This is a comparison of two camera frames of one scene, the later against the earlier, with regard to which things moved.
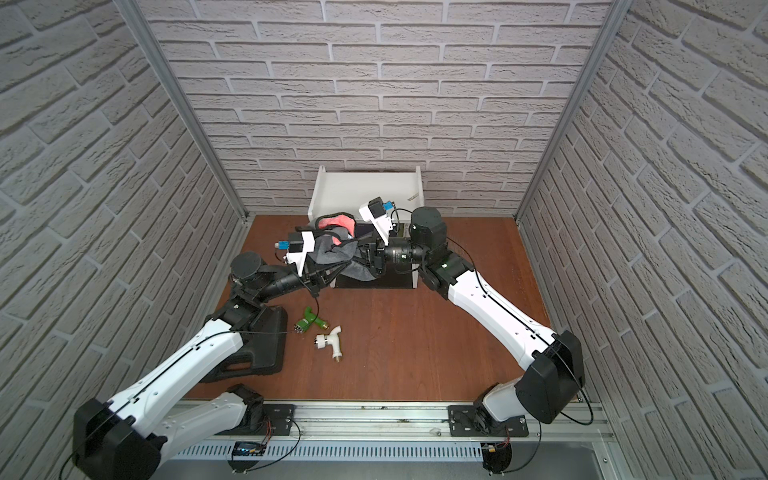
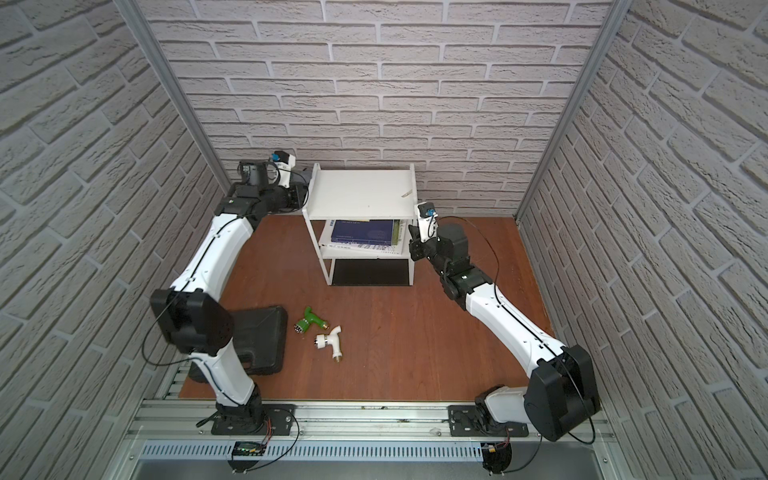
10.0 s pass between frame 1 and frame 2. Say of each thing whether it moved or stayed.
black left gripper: moved
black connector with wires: stayed
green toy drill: stayed
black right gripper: moved
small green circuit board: stayed
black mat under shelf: stayed
